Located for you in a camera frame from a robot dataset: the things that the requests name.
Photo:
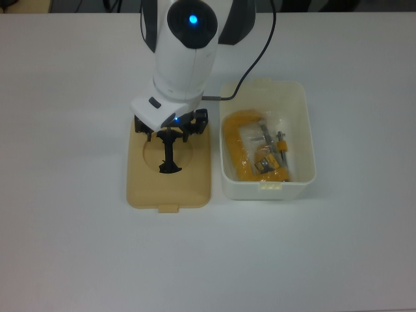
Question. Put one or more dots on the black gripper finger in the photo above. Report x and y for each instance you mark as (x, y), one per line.
(198, 125)
(143, 127)

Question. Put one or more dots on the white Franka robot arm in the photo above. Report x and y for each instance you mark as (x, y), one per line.
(182, 65)

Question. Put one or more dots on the white plastic tool case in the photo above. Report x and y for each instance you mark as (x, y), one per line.
(266, 191)

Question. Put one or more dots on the yellow C-clamp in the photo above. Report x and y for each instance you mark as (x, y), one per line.
(231, 143)

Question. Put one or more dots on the clear plastic bag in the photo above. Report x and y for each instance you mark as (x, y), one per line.
(276, 119)

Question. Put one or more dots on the metal screw with yellow collar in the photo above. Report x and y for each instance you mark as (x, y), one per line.
(282, 144)

